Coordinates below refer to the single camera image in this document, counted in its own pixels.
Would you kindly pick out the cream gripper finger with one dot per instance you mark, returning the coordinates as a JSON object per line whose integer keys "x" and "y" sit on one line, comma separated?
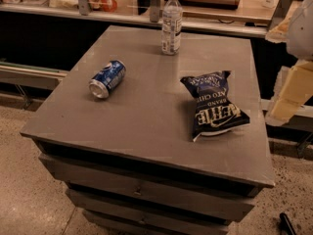
{"x": 279, "y": 33}
{"x": 293, "y": 88}

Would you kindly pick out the clear plastic water bottle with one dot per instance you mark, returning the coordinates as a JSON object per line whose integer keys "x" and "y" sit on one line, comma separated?
{"x": 171, "y": 27}

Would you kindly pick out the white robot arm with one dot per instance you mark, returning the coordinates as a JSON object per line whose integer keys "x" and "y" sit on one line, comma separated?
{"x": 300, "y": 34}

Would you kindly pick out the dark blue chip bag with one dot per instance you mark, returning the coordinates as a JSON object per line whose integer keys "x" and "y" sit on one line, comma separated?
{"x": 214, "y": 114}

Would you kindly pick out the long background shelf bench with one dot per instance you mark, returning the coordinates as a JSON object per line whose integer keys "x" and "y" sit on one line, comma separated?
{"x": 244, "y": 22}

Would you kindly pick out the black object on floor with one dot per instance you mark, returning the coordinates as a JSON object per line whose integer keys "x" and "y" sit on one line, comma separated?
{"x": 285, "y": 225}

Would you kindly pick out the blue soda can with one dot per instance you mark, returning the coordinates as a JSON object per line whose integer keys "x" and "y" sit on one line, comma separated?
{"x": 105, "y": 81}

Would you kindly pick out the grey drawer cabinet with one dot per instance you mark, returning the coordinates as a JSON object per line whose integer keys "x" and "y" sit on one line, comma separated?
{"x": 130, "y": 162}

